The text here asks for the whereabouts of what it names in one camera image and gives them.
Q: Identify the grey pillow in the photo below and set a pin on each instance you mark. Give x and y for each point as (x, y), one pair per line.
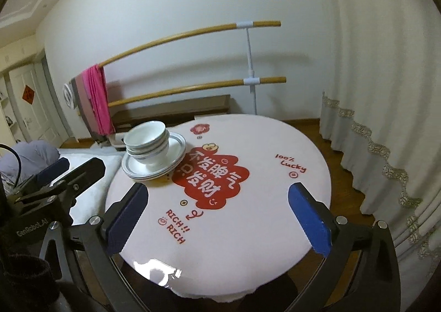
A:
(35, 156)

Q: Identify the white closet door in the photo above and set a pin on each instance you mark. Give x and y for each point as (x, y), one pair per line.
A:
(33, 115)

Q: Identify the grey rimmed white plate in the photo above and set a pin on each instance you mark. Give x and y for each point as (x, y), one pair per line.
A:
(158, 165)

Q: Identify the upper wooden ballet bar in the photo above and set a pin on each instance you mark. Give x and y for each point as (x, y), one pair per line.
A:
(192, 33)

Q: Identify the white lace curtain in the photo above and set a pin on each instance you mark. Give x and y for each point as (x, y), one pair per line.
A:
(382, 111)

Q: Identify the wooden ballet bar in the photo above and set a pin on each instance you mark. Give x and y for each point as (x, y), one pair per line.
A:
(192, 33)
(200, 87)

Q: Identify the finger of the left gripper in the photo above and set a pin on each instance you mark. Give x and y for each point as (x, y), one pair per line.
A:
(46, 176)
(78, 180)

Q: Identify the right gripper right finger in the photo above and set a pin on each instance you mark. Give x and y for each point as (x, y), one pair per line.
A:
(375, 283)

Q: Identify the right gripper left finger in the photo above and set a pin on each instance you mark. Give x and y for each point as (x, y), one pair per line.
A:
(100, 238)

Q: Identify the brown low bench cabinet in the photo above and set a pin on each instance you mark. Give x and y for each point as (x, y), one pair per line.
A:
(172, 113)

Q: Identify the large white bowl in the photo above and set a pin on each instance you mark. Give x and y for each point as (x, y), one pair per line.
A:
(151, 155)

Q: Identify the pink hanging cloth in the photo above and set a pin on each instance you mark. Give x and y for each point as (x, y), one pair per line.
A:
(91, 97)

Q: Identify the lower wooden ballet bar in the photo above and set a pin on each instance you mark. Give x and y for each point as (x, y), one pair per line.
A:
(200, 87)

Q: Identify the small white bowl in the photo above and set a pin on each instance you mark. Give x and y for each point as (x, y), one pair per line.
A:
(145, 134)

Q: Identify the white round fan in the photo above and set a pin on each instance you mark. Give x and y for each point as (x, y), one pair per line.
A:
(69, 96)

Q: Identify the shallow white bowl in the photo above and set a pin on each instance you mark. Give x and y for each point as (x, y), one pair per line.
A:
(150, 147)

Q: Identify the white bar stand post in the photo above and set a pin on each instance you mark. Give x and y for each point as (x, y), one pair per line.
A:
(250, 67)

